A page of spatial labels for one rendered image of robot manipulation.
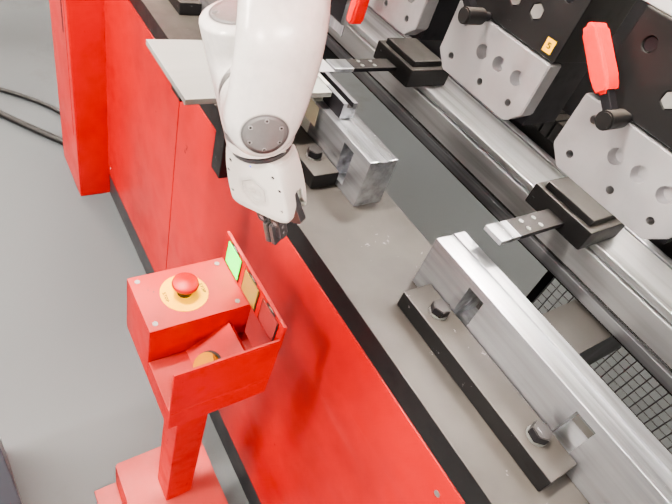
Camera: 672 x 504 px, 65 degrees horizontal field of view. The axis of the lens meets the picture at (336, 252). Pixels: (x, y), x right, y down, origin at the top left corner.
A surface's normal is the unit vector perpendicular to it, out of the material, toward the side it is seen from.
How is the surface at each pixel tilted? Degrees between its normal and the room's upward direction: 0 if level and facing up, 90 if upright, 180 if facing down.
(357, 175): 90
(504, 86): 90
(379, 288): 0
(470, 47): 90
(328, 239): 0
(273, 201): 101
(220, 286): 0
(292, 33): 58
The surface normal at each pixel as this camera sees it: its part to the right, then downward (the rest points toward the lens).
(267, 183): -0.47, 0.65
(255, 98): 0.00, 0.67
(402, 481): -0.82, 0.21
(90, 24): 0.50, 0.70
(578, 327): 0.27, -0.68
